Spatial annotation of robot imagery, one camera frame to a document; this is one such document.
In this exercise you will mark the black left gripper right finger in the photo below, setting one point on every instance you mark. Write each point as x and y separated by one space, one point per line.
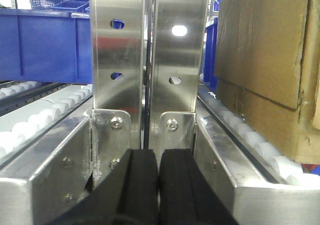
186 198

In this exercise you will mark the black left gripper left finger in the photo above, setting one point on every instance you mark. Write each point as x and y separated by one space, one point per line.
127 196

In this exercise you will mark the brown cardboard carton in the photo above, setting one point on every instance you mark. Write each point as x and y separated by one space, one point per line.
268 69

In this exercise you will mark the left steel shelf upright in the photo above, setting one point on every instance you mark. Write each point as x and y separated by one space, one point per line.
117 31

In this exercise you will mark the steel shelf upright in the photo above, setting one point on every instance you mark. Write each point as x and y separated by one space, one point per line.
178 38
117 31

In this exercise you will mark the right steel shelf upright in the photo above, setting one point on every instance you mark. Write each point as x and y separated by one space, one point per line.
178 38

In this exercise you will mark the right white roller track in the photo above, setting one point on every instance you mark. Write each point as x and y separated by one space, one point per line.
266 158

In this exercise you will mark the white roller track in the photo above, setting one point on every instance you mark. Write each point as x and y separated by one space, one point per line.
20 125
266 158

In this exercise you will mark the left white roller track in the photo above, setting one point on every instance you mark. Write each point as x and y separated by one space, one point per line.
20 125

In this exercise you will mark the blue bin behind uprights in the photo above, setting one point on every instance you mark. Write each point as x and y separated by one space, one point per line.
210 55

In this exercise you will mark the large blue plastic bin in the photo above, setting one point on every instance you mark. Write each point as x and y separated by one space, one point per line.
45 46

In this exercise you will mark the right steel shelf rail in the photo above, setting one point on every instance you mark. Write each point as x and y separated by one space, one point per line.
252 196

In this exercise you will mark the steel shelf rail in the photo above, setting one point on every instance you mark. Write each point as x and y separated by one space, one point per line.
49 177
252 196

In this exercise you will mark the left steel shelf rail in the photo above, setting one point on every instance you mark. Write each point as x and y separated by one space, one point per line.
49 177

